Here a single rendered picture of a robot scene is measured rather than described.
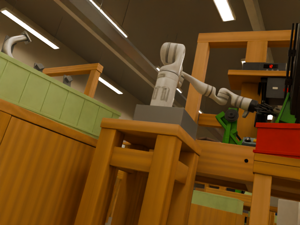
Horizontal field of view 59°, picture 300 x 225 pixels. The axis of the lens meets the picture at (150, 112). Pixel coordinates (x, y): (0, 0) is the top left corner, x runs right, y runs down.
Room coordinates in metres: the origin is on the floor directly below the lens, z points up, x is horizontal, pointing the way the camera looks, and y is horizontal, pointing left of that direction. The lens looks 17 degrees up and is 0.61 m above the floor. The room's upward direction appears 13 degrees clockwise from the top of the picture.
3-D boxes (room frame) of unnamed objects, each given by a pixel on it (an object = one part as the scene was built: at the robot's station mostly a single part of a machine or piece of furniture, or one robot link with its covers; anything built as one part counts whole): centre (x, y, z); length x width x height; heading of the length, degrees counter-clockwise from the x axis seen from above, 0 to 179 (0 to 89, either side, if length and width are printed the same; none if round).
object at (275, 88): (1.57, -0.80, 1.42); 0.17 x 0.12 x 0.15; 65
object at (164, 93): (1.07, -0.04, 1.03); 0.09 x 0.09 x 0.17; 64
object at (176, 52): (1.07, -0.05, 1.19); 0.09 x 0.09 x 0.17; 80
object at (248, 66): (1.66, -0.64, 1.59); 0.15 x 0.07 x 0.07; 65
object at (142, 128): (1.07, -0.04, 0.83); 0.32 x 0.32 x 0.04; 62
